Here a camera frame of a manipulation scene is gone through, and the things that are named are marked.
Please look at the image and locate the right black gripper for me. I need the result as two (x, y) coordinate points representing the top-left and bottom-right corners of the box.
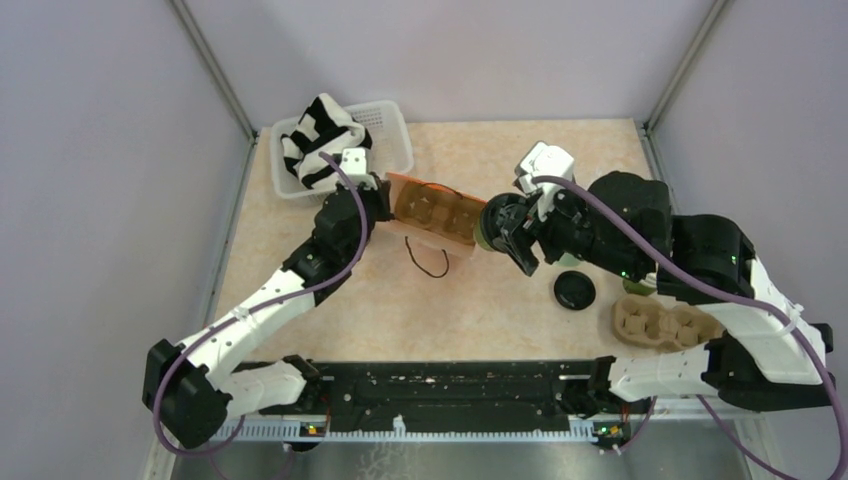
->
(495, 179), (646, 284)

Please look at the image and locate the cardboard cup carrier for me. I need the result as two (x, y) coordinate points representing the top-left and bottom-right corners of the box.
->
(611, 294), (725, 352)
(394, 182), (486, 245)

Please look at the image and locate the orange paper bag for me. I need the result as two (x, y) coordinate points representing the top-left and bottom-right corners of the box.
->
(386, 173), (478, 260)

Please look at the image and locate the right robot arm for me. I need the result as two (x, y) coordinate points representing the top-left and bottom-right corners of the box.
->
(477, 171), (836, 412)

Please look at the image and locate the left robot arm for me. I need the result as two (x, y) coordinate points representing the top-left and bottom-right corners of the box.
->
(142, 175), (393, 452)

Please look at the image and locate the white plastic basket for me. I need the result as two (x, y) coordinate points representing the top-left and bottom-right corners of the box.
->
(268, 100), (414, 205)

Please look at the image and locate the green straw holder cup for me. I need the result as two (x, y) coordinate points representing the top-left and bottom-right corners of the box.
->
(556, 254), (581, 268)

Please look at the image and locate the black white striped cloth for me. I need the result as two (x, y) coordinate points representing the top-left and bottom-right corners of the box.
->
(279, 93), (373, 190)

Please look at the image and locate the black lid on table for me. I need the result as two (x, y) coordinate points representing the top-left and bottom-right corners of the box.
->
(553, 270), (597, 311)

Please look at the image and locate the stack of paper cups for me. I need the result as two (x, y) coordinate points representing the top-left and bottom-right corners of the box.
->
(622, 279), (656, 296)

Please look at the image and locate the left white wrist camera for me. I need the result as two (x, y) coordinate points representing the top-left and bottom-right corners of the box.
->
(340, 147), (376, 190)

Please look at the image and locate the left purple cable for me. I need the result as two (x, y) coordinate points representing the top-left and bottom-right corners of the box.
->
(152, 151), (369, 458)

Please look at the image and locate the purple cable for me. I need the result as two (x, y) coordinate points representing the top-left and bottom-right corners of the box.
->
(529, 174), (848, 480)
(152, 151), (369, 458)

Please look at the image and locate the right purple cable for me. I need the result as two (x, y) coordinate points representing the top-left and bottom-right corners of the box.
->
(529, 174), (848, 480)

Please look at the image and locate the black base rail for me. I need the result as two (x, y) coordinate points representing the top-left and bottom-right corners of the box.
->
(214, 360), (652, 449)

